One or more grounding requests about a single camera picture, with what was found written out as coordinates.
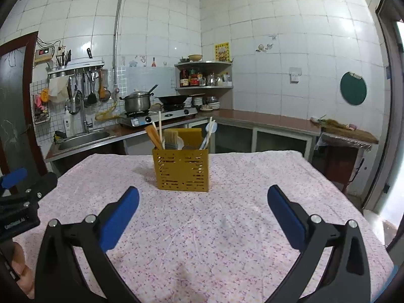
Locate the leafy vegetable bundle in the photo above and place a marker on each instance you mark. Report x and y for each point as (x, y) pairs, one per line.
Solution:
(331, 122)

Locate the beige bowl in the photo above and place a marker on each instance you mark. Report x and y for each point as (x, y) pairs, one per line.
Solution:
(195, 57)

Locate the metal wall pipe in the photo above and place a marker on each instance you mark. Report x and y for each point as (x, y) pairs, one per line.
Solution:
(117, 22)

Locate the green round cutting board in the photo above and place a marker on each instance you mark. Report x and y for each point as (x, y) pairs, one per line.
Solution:
(353, 88)

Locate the wooden cutting board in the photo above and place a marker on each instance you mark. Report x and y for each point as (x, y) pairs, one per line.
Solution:
(350, 134)

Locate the black ladle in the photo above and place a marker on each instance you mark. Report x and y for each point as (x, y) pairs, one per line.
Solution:
(153, 89)

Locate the black wok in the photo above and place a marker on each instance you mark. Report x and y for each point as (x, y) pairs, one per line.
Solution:
(173, 98)

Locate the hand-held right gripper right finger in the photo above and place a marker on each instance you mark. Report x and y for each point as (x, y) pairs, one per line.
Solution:
(285, 219)

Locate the row of condiment bottles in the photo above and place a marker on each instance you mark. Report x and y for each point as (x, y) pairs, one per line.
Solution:
(195, 79)

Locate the steel cooking pot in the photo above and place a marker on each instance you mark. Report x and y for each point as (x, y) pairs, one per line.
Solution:
(137, 102)

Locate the steel sink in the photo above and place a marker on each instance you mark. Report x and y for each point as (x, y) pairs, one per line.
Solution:
(82, 140)

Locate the white wall socket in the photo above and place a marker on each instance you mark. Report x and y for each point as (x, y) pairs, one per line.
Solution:
(295, 75)

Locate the brown framed door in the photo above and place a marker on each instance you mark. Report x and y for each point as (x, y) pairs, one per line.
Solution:
(12, 101)

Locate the row of hanging kitchen utensils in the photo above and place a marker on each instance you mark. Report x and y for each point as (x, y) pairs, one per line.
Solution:
(91, 96)

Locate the steel faucet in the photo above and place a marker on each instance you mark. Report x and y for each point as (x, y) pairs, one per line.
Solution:
(85, 116)

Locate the steel gas stove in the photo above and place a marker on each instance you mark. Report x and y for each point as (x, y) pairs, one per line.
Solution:
(157, 116)

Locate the corner wall shelf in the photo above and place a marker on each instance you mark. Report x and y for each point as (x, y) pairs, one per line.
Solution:
(205, 86)

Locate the small wall stickers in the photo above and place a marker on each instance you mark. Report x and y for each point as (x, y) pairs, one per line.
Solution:
(263, 47)

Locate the yellow perforated utensil holder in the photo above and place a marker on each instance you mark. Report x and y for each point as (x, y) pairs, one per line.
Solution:
(180, 170)

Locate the white hanging cloth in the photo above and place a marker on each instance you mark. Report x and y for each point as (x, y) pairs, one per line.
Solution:
(58, 90)

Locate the foil covered side table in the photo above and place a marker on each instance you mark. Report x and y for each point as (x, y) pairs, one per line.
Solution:
(341, 161)

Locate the yellow wall poster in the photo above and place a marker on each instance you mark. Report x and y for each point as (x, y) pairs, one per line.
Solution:
(222, 52)

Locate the kitchen counter with cabinets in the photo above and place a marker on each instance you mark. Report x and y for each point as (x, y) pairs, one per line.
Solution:
(268, 118)

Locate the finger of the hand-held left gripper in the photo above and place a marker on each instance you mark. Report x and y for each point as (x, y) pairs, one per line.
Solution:
(44, 183)
(14, 177)

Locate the stack of white dishes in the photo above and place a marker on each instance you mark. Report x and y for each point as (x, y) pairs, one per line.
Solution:
(205, 104)

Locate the white soap bottle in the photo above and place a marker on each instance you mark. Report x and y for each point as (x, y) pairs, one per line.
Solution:
(67, 123)

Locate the person's left hand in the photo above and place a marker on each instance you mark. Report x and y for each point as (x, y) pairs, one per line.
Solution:
(25, 276)

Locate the beige control box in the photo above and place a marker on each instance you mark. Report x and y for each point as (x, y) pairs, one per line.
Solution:
(43, 55)

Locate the light blue small spoon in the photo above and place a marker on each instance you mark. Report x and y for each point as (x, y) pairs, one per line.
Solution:
(214, 127)

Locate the wooden spatula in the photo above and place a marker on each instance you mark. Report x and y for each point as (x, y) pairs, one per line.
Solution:
(153, 137)

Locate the steel wall utensil rack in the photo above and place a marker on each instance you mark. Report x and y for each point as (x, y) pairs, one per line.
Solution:
(75, 68)

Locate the pink floral tablecloth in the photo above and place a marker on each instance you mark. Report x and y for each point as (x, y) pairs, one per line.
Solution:
(202, 227)

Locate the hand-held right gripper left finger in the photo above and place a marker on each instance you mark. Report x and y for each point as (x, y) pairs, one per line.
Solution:
(121, 217)

